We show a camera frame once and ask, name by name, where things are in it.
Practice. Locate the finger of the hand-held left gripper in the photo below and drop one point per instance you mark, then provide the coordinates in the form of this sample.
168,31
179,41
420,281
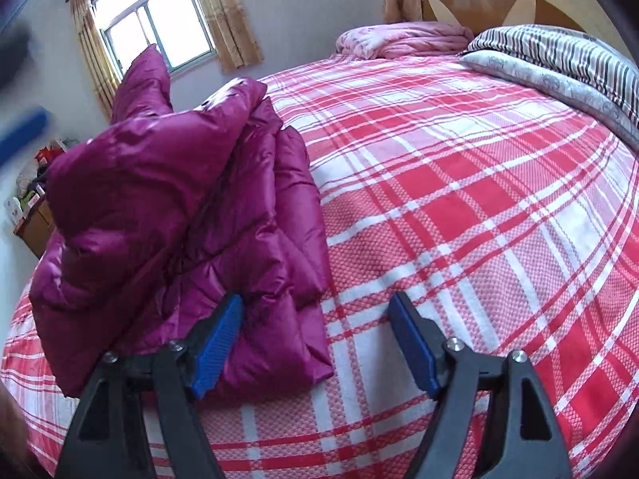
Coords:
22,132

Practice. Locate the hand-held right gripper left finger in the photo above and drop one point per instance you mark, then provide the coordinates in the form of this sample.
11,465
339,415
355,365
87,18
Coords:
217,349

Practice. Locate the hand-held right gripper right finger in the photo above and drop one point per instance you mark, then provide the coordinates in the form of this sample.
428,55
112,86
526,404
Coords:
414,344

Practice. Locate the magenta down jacket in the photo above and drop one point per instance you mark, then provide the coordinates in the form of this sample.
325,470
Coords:
150,199

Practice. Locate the pile of clothes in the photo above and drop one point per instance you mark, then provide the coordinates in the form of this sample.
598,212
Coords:
32,179

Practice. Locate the red gift bag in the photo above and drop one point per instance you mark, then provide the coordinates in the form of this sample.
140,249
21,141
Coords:
49,155

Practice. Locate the white carton box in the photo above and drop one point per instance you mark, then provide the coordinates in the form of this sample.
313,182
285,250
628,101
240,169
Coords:
15,212

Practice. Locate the wooden desk with drawers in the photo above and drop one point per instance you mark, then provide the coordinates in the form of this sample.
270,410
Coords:
37,232

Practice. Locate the red plaid bed cover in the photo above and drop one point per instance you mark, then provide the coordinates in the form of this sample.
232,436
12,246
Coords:
474,209

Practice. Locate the sliding glass window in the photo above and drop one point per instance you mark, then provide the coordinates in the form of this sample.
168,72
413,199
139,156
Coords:
159,25

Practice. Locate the grey floral blanket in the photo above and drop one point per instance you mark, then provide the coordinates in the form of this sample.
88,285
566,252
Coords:
559,85

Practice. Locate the pink folded quilt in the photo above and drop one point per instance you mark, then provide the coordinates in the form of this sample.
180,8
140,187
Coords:
399,40

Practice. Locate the striped blanket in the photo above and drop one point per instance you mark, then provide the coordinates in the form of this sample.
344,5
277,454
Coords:
574,55

